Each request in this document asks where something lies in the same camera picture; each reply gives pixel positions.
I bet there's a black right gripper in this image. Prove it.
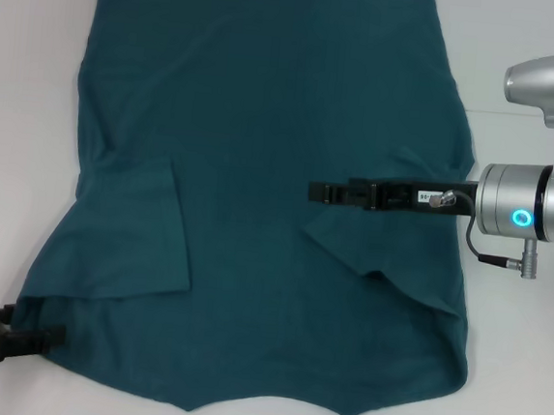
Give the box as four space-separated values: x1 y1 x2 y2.
306 166 481 222

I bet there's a teal blue shirt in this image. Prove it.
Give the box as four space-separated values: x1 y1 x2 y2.
7 0 502 415

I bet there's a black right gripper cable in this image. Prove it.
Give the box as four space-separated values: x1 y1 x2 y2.
423 187 532 270

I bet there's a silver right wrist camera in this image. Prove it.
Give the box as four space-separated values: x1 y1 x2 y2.
497 48 554 169

